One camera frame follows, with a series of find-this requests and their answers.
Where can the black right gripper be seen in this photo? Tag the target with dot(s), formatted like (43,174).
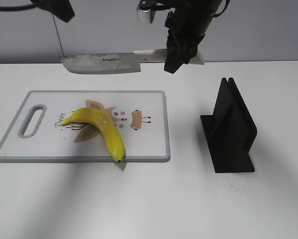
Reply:
(187,26)

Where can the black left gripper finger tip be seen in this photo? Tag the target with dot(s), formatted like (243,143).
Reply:
(62,9)

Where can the white-handled kitchen knife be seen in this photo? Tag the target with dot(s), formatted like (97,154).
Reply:
(112,63)

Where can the yellow plastic banana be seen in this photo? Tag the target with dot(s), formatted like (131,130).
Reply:
(105,126)

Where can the black knife stand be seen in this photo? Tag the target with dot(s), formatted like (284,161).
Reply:
(230,131)

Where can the white grey-rimmed cutting board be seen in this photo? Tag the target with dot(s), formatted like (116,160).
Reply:
(37,135)

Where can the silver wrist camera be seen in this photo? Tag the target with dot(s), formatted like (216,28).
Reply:
(146,9)

